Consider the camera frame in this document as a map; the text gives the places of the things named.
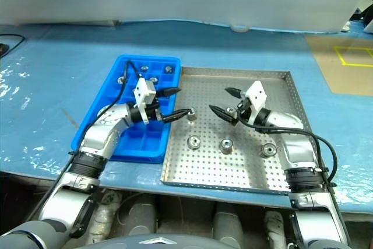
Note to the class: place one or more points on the perforated metal tray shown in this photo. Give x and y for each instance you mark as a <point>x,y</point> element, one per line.
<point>204,167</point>

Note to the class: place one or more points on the grey robot torso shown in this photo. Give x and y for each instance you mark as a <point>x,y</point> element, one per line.
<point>180,241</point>

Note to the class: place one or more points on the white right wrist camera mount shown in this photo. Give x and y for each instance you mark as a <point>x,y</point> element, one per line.
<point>256,94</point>

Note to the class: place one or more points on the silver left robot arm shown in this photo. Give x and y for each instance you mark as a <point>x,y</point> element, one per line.
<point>102,138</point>

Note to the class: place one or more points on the brown cardboard sheet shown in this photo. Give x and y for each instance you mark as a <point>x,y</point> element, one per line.
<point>326,68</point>

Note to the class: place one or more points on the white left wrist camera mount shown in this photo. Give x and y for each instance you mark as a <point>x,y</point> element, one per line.
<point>142,90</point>

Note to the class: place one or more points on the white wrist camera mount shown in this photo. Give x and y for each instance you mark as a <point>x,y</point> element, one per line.
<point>142,90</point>
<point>256,94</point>

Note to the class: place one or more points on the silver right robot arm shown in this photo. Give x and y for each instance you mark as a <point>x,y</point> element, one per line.
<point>300,150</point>

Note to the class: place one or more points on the white dirty shoe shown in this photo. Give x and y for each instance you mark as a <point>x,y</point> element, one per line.
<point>105,217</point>
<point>275,228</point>

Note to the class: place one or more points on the small white object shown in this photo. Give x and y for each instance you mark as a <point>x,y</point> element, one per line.
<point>346,26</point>

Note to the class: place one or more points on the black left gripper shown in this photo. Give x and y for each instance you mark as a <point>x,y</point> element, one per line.
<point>154,112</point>

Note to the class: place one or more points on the blue compartment tray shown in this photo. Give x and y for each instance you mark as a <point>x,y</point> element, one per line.
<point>151,144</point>

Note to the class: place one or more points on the white round cap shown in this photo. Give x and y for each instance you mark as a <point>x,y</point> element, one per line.
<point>240,28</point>

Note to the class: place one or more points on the black bulky object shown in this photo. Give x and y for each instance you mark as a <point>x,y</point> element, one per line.
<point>365,18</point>

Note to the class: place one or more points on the grey rounded column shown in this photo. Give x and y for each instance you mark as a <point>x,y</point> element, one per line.
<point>228,225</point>
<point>141,217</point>

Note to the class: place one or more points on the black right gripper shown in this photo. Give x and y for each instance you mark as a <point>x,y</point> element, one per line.
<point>244,111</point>

